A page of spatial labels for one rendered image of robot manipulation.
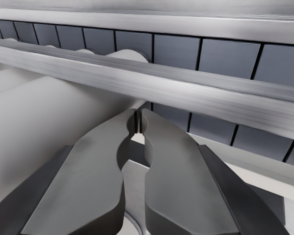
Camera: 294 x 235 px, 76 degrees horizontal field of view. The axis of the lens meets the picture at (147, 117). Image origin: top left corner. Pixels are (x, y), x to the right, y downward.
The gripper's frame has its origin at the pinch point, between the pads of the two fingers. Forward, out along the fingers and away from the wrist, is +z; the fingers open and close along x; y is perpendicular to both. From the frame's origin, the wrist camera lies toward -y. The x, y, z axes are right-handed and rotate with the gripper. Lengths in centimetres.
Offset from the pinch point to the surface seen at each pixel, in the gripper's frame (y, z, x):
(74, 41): -2.4, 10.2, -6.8
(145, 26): -4.2, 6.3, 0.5
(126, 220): 24.6, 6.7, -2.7
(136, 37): -3.4, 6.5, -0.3
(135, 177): 14.4, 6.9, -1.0
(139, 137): 3.9, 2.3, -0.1
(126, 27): -4.1, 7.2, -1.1
